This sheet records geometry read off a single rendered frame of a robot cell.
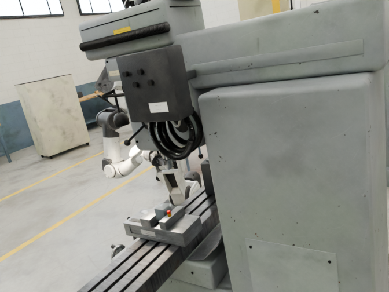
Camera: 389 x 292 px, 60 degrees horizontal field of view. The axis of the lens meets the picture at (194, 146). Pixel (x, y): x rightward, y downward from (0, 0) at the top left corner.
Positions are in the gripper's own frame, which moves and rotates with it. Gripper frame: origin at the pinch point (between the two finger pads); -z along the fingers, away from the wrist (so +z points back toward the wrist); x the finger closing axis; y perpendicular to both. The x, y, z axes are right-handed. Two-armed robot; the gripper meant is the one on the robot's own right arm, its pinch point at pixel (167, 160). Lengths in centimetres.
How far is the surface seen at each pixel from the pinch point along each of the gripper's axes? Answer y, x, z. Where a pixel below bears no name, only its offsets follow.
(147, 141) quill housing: -12.5, -9.0, -4.2
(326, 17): -49, 22, -73
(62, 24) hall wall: -159, 185, 915
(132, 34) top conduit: -56, -10, -16
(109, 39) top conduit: -56, -15, -5
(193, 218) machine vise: 25.7, 0.1, -13.9
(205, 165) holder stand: 15.5, 27.1, 12.5
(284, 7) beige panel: -62, 159, 67
